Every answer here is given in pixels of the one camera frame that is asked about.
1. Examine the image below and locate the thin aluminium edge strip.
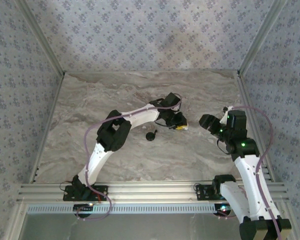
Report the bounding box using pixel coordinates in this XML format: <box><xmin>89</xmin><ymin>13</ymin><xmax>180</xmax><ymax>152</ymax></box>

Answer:
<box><xmin>64</xmin><ymin>70</ymin><xmax>239</xmax><ymax>74</ymax></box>

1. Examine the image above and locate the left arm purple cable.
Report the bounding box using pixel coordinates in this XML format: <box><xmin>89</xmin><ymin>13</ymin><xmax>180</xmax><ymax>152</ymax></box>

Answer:
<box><xmin>74</xmin><ymin>98</ymin><xmax>184</xmax><ymax>222</ymax></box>

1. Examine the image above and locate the grey slotted cable duct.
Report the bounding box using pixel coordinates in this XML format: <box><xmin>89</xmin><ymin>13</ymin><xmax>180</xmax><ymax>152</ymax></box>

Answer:
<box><xmin>26</xmin><ymin>202</ymin><xmax>237</xmax><ymax>215</ymax></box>

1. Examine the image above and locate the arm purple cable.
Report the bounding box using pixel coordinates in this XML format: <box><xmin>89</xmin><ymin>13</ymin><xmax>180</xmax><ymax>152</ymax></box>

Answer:
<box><xmin>74</xmin><ymin>98</ymin><xmax>184</xmax><ymax>222</ymax></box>
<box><xmin>226</xmin><ymin>105</ymin><xmax>284</xmax><ymax>240</ymax></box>

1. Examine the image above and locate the aluminium mounting rail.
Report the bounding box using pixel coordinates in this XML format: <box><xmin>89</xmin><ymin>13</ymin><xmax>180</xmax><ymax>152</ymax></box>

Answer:
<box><xmin>17</xmin><ymin>182</ymin><xmax>290</xmax><ymax>203</ymax></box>

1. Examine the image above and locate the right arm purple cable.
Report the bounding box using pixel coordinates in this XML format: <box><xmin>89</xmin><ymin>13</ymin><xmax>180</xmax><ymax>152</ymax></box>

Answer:
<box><xmin>226</xmin><ymin>105</ymin><xmax>284</xmax><ymax>240</ymax></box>

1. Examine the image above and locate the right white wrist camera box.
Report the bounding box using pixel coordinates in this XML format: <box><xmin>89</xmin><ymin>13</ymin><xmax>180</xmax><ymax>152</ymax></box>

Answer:
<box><xmin>220</xmin><ymin>105</ymin><xmax>235</xmax><ymax>125</ymax></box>

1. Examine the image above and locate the aluminium frame leg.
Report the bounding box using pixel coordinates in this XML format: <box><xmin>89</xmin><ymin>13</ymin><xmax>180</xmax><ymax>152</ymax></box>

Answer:
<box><xmin>276</xmin><ymin>201</ymin><xmax>300</xmax><ymax>240</ymax></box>
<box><xmin>4</xmin><ymin>202</ymin><xmax>28</xmax><ymax>240</ymax></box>

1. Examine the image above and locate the black controller board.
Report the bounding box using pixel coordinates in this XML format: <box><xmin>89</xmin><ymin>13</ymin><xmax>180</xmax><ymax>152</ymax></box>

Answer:
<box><xmin>73</xmin><ymin>203</ymin><xmax>95</xmax><ymax>218</ymax></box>
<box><xmin>213</xmin><ymin>203</ymin><xmax>235</xmax><ymax>218</ymax></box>

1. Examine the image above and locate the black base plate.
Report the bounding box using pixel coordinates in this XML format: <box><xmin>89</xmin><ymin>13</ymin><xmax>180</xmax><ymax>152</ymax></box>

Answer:
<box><xmin>62</xmin><ymin>185</ymin><xmax>109</xmax><ymax>202</ymax></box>
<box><xmin>194</xmin><ymin>184</ymin><xmax>242</xmax><ymax>201</ymax></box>

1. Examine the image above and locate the aluminium side rail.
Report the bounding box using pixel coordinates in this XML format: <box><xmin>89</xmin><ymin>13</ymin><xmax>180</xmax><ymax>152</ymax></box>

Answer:
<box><xmin>28</xmin><ymin>72</ymin><xmax>66</xmax><ymax>185</ymax></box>
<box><xmin>236</xmin><ymin>71</ymin><xmax>277</xmax><ymax>183</ymax></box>

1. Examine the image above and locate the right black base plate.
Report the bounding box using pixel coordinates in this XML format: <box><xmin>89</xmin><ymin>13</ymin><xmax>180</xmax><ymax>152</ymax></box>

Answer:
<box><xmin>194</xmin><ymin>184</ymin><xmax>242</xmax><ymax>201</ymax></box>

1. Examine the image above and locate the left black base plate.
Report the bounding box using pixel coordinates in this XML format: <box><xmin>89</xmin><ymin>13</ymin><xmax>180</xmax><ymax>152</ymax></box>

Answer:
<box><xmin>62</xmin><ymin>185</ymin><xmax>109</xmax><ymax>202</ymax></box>

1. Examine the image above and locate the aluminium frame post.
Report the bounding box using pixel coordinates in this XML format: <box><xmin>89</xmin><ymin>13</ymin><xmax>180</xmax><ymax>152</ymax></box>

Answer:
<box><xmin>14</xmin><ymin>0</ymin><xmax>66</xmax><ymax>76</ymax></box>
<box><xmin>237</xmin><ymin>0</ymin><xmax>289</xmax><ymax>76</ymax></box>

